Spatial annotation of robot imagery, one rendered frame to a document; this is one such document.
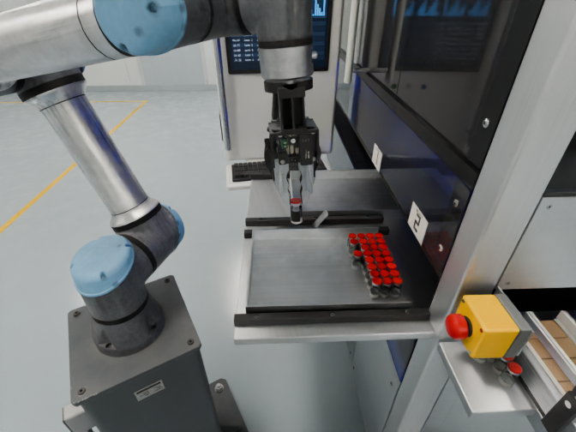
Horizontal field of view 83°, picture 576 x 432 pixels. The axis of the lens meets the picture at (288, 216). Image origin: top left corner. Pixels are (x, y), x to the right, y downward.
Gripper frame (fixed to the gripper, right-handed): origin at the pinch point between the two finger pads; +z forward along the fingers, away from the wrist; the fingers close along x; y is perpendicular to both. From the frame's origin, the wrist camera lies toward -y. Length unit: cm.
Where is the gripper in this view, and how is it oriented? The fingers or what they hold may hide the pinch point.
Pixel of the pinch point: (295, 195)
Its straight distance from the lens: 59.4
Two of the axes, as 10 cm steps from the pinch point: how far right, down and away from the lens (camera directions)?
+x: 9.9, -1.1, 0.4
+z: 0.7, 8.6, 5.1
